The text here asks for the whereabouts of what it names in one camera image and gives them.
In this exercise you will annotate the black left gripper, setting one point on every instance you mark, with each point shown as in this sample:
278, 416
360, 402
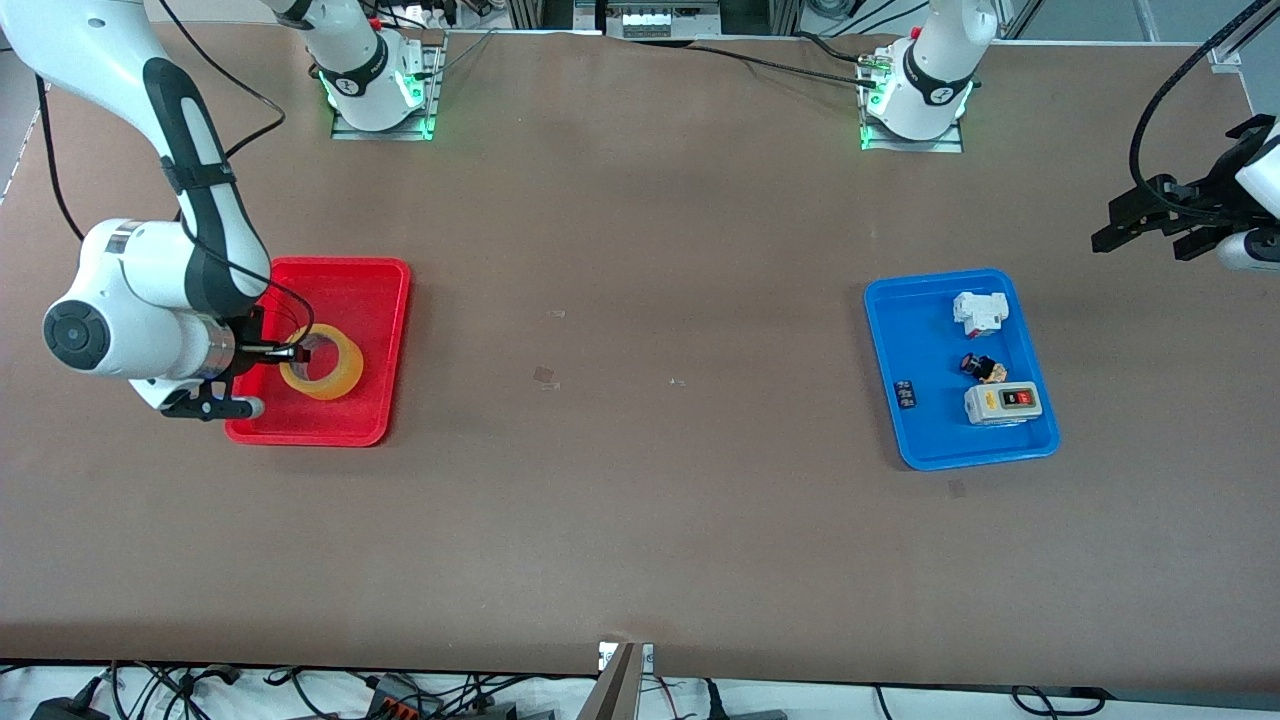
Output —
1203, 200

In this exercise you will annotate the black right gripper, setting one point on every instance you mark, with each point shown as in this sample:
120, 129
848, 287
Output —
249, 343

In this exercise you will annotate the yellow tape roll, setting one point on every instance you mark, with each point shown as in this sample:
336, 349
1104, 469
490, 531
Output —
345, 375

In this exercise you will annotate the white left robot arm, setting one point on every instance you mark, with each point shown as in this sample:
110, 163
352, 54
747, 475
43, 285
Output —
930, 60

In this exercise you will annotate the red plastic tray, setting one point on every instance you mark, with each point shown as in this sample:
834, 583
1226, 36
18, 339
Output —
375, 300

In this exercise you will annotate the white circuit breaker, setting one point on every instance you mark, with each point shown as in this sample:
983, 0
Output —
982, 312

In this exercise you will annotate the black red push button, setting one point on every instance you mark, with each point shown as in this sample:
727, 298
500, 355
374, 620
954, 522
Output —
975, 364

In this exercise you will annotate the small black terminal block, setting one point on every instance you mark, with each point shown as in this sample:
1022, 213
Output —
907, 393

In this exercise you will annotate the blue plastic tray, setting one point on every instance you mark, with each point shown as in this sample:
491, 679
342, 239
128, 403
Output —
940, 440

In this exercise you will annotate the white power strip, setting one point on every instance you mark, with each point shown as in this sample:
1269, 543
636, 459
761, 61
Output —
415, 14

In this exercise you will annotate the orange black connector block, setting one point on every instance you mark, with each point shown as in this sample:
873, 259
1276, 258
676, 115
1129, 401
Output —
400, 698

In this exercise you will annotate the black power adapter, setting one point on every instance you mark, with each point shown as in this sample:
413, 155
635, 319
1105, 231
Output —
65, 708

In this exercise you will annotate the aluminium profile beam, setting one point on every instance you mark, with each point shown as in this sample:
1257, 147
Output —
612, 690

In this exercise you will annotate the metal corner bracket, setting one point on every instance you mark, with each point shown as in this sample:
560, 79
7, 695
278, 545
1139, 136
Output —
1222, 55

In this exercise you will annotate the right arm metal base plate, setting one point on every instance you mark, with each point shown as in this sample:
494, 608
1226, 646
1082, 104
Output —
345, 132

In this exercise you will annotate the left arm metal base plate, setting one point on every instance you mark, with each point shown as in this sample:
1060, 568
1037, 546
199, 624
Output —
950, 146

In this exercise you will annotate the grey switch box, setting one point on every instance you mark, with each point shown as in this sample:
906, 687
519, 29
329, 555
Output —
1003, 404

